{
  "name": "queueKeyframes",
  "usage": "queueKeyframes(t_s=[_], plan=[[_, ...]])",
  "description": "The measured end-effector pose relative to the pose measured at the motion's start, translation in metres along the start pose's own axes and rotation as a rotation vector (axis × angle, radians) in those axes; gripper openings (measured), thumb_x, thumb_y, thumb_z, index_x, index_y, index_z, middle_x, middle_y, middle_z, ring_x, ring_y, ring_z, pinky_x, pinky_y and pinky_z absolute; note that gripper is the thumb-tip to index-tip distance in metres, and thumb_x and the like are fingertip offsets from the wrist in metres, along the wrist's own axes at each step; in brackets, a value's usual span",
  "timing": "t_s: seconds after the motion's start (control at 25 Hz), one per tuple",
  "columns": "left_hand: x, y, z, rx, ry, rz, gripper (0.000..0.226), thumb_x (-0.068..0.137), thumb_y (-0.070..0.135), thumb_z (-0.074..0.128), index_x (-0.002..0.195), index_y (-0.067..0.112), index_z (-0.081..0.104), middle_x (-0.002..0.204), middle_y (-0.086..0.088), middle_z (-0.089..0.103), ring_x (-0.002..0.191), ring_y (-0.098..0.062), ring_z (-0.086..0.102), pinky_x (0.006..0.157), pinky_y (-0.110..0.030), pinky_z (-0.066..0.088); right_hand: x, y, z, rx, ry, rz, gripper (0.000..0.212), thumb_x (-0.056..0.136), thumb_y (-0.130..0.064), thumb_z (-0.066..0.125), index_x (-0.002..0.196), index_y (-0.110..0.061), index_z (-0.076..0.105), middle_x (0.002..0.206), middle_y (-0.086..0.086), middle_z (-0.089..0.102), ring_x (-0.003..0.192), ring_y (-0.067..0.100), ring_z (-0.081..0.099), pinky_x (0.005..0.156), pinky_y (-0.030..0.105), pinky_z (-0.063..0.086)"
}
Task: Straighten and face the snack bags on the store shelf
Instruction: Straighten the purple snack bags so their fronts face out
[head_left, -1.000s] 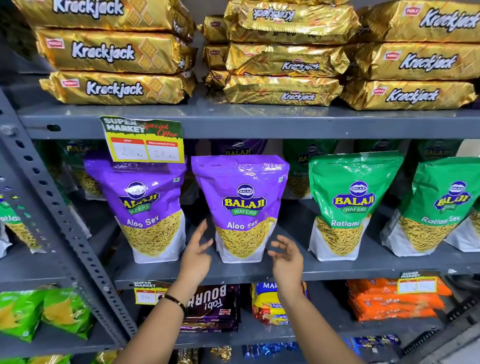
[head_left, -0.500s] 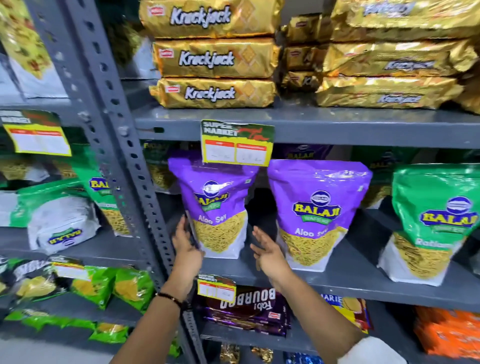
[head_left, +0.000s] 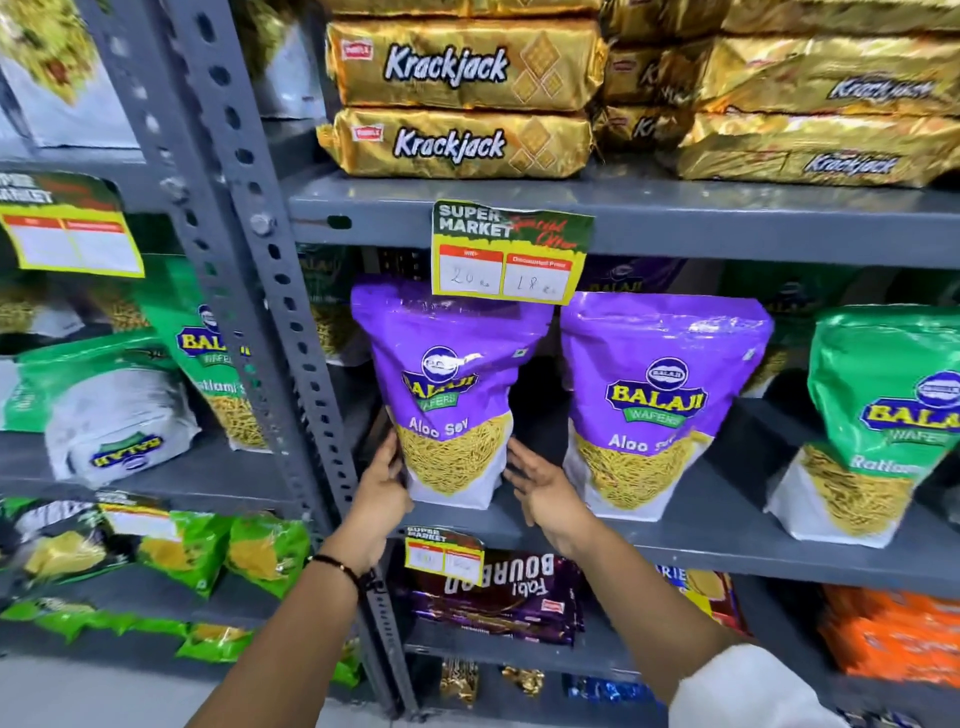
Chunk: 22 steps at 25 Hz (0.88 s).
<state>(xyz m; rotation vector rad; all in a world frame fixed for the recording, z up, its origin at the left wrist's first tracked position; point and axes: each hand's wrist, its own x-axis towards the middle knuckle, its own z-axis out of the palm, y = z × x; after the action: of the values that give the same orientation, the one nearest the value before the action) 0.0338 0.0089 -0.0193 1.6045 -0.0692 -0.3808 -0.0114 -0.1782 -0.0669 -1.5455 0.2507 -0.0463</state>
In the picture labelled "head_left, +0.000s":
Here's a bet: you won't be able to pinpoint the person's left hand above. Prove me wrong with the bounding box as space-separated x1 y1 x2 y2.
324 431 415 579

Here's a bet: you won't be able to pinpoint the person's right hand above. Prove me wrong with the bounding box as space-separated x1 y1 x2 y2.
503 438 603 561

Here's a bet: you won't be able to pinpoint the purple snack packet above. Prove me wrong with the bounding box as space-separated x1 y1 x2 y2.
583 258 688 296
559 291 774 523
351 274 555 511

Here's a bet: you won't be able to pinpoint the person's left forearm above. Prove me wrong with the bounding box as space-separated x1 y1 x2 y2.
187 555 376 728

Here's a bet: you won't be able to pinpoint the person's right forearm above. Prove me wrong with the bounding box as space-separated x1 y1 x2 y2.
559 525 753 706

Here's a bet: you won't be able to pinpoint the small yellow price label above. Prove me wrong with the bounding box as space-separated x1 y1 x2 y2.
97 493 183 543
404 526 486 588

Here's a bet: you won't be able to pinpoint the dark purple biscuit packets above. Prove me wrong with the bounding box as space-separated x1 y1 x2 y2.
407 553 588 648

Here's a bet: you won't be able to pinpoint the yellow green price label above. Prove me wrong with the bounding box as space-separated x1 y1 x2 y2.
430 199 596 307
0 171 146 279

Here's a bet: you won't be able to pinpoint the gold candy packet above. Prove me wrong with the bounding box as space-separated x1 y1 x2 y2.
499 664 547 699
438 658 482 708

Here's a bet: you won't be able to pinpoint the yellow red biscuit packet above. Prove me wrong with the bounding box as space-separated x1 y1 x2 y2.
657 565 749 633

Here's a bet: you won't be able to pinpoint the blue candy packet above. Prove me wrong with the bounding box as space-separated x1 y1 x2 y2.
562 673 664 708

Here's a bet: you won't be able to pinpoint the grey metal shelf rack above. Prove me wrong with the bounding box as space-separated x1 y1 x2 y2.
161 0 960 728
0 0 354 706

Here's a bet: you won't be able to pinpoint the green white snack packet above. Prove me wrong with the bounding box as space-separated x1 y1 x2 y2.
0 328 203 490

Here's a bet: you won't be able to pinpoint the row of light green packets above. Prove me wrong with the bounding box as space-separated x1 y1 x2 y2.
0 597 364 690

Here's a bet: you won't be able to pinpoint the white sleeve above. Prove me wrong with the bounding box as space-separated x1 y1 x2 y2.
667 643 850 728

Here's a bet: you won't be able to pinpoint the dark green chips packet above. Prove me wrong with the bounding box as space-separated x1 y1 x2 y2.
0 498 140 601

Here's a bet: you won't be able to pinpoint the pile of orange packets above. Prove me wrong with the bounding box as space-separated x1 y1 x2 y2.
816 585 960 693

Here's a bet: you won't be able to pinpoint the stack of gold biscuit packets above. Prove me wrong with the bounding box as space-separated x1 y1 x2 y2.
315 0 960 189

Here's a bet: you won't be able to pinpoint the black wrist bracelet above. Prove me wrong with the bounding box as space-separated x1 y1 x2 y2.
307 553 381 595

